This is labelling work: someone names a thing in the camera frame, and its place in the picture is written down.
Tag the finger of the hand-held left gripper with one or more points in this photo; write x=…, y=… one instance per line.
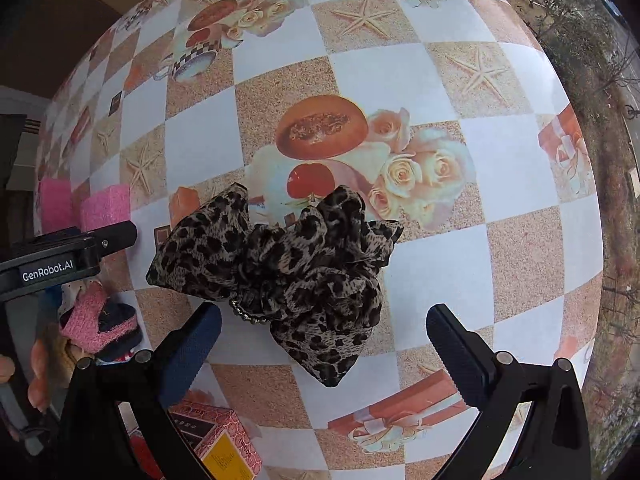
x=117, y=237

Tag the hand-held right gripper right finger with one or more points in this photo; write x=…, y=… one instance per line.
x=457, y=355

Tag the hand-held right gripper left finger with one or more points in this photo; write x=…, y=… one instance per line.
x=192, y=347

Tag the pink sponge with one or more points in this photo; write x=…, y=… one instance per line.
x=105, y=207
x=55, y=205

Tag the pink knitted sock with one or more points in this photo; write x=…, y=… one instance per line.
x=85, y=320

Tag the red patterned box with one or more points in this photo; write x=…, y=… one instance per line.
x=200, y=420

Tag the checkered printed tablecloth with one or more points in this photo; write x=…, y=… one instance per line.
x=375, y=75

